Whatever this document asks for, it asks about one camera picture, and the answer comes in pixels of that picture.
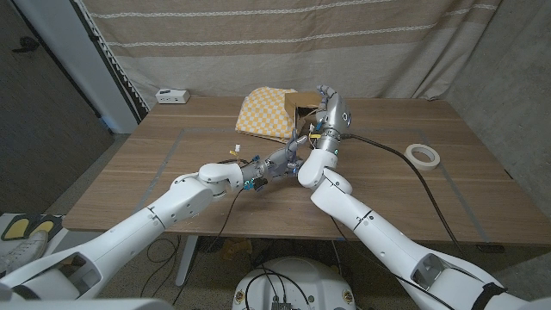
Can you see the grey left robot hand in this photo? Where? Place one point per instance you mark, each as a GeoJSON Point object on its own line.
{"type": "Point", "coordinates": [275, 165]}

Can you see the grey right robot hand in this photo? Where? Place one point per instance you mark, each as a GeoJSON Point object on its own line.
{"type": "Point", "coordinates": [333, 116]}

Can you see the brown paper bag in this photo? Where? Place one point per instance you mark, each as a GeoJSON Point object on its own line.
{"type": "Point", "coordinates": [301, 103]}

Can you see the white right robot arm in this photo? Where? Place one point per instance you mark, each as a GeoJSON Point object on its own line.
{"type": "Point", "coordinates": [387, 241]}

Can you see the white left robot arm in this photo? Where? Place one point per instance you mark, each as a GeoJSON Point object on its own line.
{"type": "Point", "coordinates": [116, 241]}

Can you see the yellow white checkered towel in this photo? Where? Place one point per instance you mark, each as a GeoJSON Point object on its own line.
{"type": "Point", "coordinates": [262, 112]}

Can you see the white tape roll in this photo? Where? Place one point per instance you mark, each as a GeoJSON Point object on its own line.
{"type": "Point", "coordinates": [413, 161]}

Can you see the grey tape line marking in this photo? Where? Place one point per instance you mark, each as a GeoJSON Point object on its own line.
{"type": "Point", "coordinates": [165, 161]}

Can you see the beige striped curtain backdrop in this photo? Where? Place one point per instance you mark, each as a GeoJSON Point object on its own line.
{"type": "Point", "coordinates": [301, 64]}

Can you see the tan crumpled paper piece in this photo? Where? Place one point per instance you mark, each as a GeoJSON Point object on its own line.
{"type": "Point", "coordinates": [237, 249]}

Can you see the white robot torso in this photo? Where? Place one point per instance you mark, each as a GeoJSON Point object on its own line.
{"type": "Point", "coordinates": [297, 275]}

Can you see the white power strip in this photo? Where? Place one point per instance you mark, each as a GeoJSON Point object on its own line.
{"type": "Point", "coordinates": [172, 96]}

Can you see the black curtain edge strip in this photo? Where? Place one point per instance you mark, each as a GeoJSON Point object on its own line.
{"type": "Point", "coordinates": [111, 69]}

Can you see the dark grey door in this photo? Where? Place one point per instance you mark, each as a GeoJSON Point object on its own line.
{"type": "Point", "coordinates": [43, 129]}

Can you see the yellow black foot pedal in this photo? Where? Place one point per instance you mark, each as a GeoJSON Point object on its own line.
{"type": "Point", "coordinates": [43, 226]}
{"type": "Point", "coordinates": [16, 228]}

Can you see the white sneaker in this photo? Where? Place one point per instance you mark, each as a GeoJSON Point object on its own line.
{"type": "Point", "coordinates": [23, 254]}

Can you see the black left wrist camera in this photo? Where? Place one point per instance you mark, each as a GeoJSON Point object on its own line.
{"type": "Point", "coordinates": [257, 184]}

